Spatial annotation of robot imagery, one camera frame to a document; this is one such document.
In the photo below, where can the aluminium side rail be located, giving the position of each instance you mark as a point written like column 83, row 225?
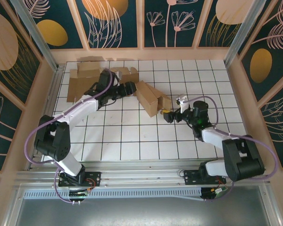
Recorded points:
column 50, row 99

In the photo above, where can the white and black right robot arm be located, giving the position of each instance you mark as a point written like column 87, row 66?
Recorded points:
column 217, row 139

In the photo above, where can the brown cardboard box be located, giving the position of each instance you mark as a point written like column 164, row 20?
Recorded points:
column 148, row 99
column 85, row 82

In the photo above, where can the aluminium frame post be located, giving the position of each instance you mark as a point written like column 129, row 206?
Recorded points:
column 240, row 30
column 35, row 30

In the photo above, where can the grey metal sheet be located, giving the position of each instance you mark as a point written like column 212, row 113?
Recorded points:
column 141, row 212

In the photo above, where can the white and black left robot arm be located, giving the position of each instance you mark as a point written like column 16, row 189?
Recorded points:
column 68, row 164

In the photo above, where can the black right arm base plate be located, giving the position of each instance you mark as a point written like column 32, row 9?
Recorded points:
column 191, row 177

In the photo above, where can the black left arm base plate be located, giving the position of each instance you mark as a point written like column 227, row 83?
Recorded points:
column 94, row 176

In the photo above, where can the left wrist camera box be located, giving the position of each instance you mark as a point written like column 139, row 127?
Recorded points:
column 119, row 74

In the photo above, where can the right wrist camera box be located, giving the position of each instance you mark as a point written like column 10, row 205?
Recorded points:
column 182, row 103

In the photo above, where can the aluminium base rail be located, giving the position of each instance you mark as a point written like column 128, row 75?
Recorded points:
column 143, row 174

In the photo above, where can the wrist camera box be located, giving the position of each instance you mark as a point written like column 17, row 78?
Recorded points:
column 119, row 74
column 182, row 103

